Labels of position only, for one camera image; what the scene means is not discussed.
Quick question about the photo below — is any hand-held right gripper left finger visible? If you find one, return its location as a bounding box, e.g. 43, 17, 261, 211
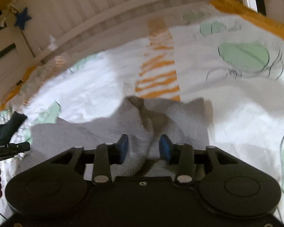
50, 134, 129, 185

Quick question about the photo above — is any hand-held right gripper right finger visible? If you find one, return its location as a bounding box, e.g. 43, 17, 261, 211
159, 134, 238, 185

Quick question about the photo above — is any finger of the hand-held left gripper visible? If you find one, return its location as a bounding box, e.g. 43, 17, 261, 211
7, 142, 31, 156

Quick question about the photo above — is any grey knit hoodie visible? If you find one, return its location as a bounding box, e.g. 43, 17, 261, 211
14, 96, 210, 178

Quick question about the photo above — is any black folded garment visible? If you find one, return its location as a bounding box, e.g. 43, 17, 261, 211
0, 111, 27, 142

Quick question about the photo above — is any white leaf-print duvet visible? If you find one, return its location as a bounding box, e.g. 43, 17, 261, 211
0, 2, 284, 227

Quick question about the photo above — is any blue star decoration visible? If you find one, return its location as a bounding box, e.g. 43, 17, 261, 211
14, 7, 32, 31

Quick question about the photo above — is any wooden bed frame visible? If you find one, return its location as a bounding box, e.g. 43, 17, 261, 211
0, 0, 284, 114

